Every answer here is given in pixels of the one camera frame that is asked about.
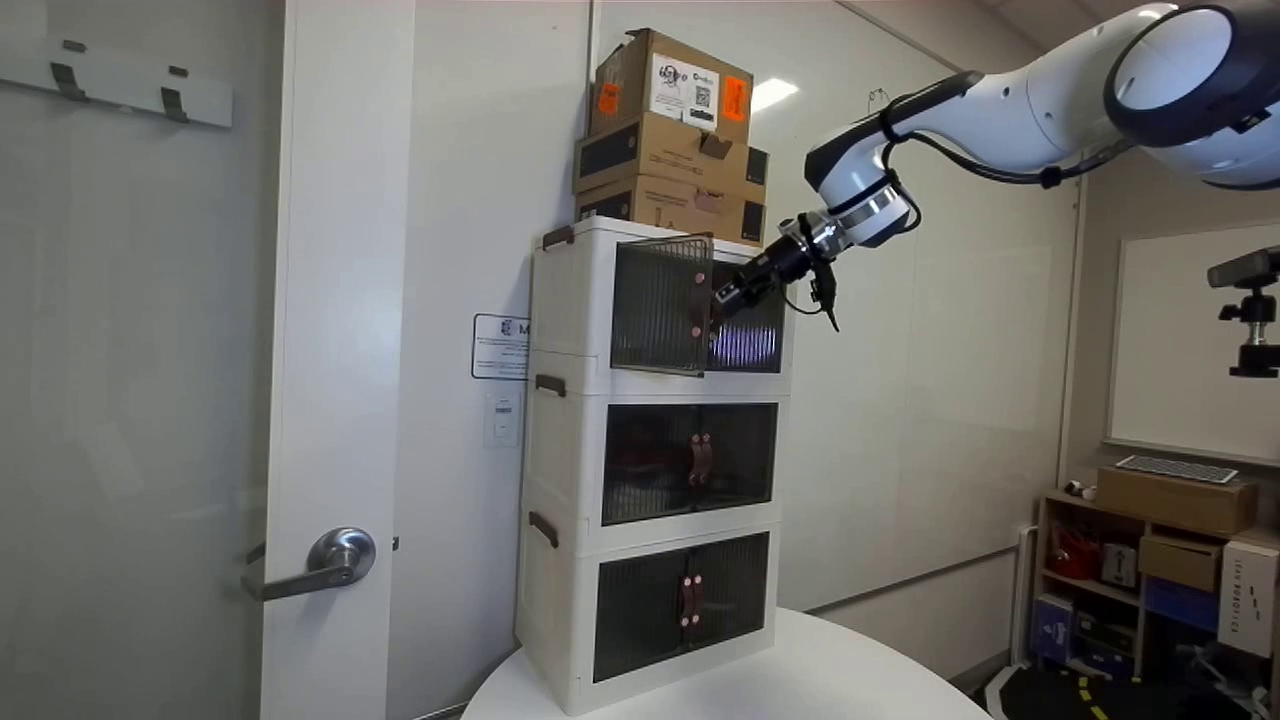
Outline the dark ribbed cabinet door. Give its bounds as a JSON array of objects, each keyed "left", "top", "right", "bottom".
[
  {"left": 591, "top": 551, "right": 690, "bottom": 686},
  {"left": 605, "top": 406, "right": 696, "bottom": 528},
  {"left": 606, "top": 231, "right": 720, "bottom": 375},
  {"left": 710, "top": 251, "right": 793, "bottom": 375},
  {"left": 690, "top": 400, "right": 780, "bottom": 512},
  {"left": 685, "top": 534, "right": 770, "bottom": 646}
]

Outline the white three-tier storage cabinet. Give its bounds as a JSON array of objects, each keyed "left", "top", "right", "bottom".
[{"left": 511, "top": 211, "right": 804, "bottom": 716}]

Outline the grey computer keyboard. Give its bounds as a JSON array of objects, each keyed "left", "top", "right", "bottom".
[{"left": 1110, "top": 453, "right": 1243, "bottom": 491}]

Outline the white paper note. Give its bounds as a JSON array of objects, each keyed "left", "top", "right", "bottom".
[{"left": 479, "top": 384, "right": 522, "bottom": 453}]

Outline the white door with glass panel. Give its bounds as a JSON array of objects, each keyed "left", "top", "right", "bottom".
[{"left": 0, "top": 0, "right": 422, "bottom": 720}]

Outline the wooden storage shelf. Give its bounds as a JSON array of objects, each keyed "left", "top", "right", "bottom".
[{"left": 1026, "top": 488, "right": 1280, "bottom": 696}]

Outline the round white table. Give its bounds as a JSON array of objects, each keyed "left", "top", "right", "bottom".
[{"left": 454, "top": 604, "right": 995, "bottom": 720}]

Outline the black mat with yellow tape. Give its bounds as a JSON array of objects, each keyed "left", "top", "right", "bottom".
[{"left": 992, "top": 656, "right": 1280, "bottom": 720}]

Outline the small brown cardboard box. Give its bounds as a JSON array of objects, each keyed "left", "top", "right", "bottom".
[{"left": 1135, "top": 534, "right": 1229, "bottom": 597}]

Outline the silver door lever handle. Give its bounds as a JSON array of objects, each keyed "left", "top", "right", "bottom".
[{"left": 240, "top": 519, "right": 383, "bottom": 604}]

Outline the large brown cardboard box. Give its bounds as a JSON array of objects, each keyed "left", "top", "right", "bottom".
[{"left": 1093, "top": 462, "right": 1259, "bottom": 540}]

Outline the red object on shelf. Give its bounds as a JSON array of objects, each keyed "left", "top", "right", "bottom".
[{"left": 1044, "top": 526, "right": 1107, "bottom": 586}]

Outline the blue storage bin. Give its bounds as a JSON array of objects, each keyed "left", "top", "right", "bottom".
[
  {"left": 1143, "top": 576, "right": 1222, "bottom": 635},
  {"left": 1026, "top": 593, "right": 1076, "bottom": 669}
]

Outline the white carton box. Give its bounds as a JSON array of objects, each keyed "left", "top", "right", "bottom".
[{"left": 1214, "top": 528, "right": 1280, "bottom": 664}]

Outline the cardboard box with white label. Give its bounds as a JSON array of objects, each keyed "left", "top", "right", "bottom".
[{"left": 589, "top": 27, "right": 755, "bottom": 139}]

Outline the white wall sign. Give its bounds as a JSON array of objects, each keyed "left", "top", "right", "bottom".
[{"left": 466, "top": 308, "right": 536, "bottom": 384}]

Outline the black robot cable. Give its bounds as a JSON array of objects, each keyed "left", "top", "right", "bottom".
[{"left": 784, "top": 71, "right": 1115, "bottom": 336}]

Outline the white whiteboard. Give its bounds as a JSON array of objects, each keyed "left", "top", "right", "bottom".
[{"left": 1107, "top": 221, "right": 1280, "bottom": 474}]

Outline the black camera on tripod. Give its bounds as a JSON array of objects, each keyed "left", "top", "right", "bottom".
[{"left": 1205, "top": 244, "right": 1280, "bottom": 382}]

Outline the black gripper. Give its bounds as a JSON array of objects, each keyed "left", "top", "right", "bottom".
[{"left": 714, "top": 211, "right": 825, "bottom": 319}]

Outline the white coat hook rack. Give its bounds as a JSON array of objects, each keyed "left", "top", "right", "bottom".
[{"left": 0, "top": 35, "right": 240, "bottom": 133}]

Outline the brown cardboard box black label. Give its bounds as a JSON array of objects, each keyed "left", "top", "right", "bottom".
[
  {"left": 574, "top": 171, "right": 770, "bottom": 248},
  {"left": 573, "top": 113, "right": 770, "bottom": 197}
]

